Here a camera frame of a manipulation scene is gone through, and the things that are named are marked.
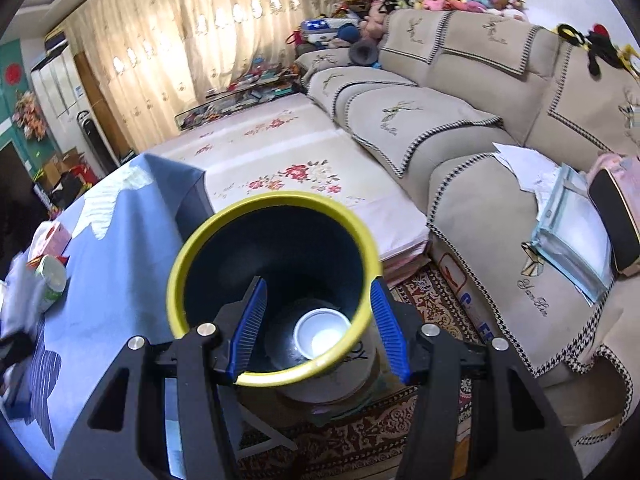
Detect white bowl brown sleeve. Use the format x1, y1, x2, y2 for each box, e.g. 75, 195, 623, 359
293, 308, 352, 360

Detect white towel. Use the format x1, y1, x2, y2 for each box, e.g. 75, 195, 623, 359
1, 252, 46, 339

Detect pink strawberry milk carton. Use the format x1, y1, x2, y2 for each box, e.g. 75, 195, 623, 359
29, 221, 72, 260

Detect beige sofa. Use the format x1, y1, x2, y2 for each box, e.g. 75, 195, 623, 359
297, 10, 639, 446

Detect low shelf of books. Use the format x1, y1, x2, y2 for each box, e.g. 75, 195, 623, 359
175, 66, 299, 131

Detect pile of plush toys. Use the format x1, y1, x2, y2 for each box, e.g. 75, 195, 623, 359
288, 0, 527, 55

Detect white standing air conditioner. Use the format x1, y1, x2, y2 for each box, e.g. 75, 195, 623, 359
30, 42, 108, 179

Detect black mouse plush toy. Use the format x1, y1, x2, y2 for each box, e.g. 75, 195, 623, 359
554, 24, 639, 80

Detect black tower fan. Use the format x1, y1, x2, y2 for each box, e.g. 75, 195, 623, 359
77, 110, 118, 174

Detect white paint bucket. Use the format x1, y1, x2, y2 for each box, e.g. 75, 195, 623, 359
277, 330, 380, 405

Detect clear blue document folder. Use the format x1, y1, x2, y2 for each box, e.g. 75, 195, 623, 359
532, 165, 614, 304

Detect white papers on sofa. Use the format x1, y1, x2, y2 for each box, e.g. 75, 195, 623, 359
494, 143, 560, 195

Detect blue tablecloth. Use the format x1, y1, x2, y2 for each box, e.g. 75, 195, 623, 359
1, 154, 213, 478

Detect cream patterned curtains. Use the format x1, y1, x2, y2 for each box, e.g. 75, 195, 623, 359
61, 0, 335, 152

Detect yellow rimmed black trash bin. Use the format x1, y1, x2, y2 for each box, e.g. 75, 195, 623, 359
166, 192, 382, 388

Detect pink black backpack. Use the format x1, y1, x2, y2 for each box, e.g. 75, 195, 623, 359
587, 153, 640, 276

